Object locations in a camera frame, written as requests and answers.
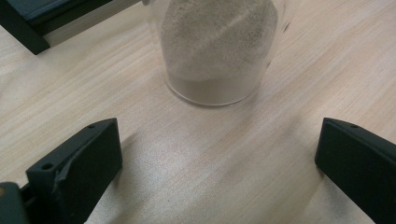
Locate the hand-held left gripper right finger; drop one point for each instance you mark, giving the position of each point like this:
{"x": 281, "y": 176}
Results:
{"x": 361, "y": 168}

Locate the glass jar of pale powder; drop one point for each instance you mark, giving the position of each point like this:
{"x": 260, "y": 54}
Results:
{"x": 214, "y": 46}

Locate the black metal shelf rack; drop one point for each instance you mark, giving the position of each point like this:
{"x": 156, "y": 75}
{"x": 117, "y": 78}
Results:
{"x": 21, "y": 34}

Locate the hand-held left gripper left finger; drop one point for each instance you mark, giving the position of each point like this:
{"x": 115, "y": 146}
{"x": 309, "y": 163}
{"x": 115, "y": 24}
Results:
{"x": 81, "y": 174}

